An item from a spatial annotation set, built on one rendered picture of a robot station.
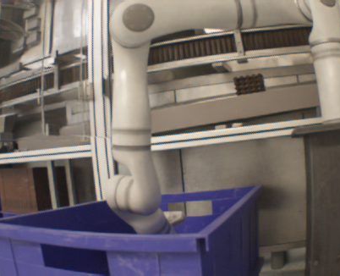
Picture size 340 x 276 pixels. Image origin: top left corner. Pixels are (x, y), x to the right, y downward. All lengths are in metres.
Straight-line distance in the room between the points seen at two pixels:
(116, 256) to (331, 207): 0.42
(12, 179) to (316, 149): 1.35
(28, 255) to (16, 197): 1.14
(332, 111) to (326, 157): 0.11
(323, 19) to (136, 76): 0.41
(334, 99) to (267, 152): 0.75
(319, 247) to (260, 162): 0.80
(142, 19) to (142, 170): 0.26
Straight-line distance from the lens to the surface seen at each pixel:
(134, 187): 0.68
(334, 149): 0.72
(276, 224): 1.50
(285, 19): 0.83
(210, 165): 1.52
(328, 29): 0.80
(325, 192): 0.72
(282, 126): 1.14
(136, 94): 0.69
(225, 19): 0.71
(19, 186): 1.70
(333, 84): 0.77
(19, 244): 0.61
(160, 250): 0.45
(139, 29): 0.66
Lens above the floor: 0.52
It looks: 4 degrees up
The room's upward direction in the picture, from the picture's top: 5 degrees counter-clockwise
